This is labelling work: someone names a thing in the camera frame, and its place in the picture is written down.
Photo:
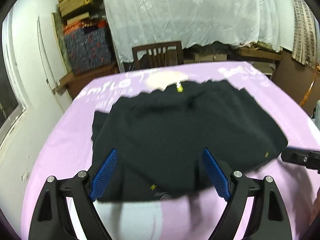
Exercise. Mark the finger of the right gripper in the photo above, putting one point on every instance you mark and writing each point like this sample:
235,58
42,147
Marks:
303,157

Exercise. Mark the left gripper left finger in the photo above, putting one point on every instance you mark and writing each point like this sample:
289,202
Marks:
51,218

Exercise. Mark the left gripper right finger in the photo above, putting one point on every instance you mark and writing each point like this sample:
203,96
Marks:
268,218

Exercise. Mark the black hooded jacket yellow lining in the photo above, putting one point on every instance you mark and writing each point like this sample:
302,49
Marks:
152,144

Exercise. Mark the purple printed bed sheet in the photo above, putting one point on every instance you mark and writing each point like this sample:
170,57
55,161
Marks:
68,149

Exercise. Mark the brown wooden side cabinet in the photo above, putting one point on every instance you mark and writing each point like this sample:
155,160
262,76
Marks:
75,83

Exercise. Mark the window with dark screen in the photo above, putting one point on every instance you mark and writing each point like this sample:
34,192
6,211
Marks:
11,107

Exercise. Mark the beige patterned curtain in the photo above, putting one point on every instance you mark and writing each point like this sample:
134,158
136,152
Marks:
305,40

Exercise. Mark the patterned fabric storage box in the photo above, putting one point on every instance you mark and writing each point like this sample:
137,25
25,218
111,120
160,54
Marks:
88,48

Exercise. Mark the dark wooden chair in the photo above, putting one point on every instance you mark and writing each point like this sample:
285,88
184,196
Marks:
165,54

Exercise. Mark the white lace cover cloth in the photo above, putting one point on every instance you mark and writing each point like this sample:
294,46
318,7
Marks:
192,22

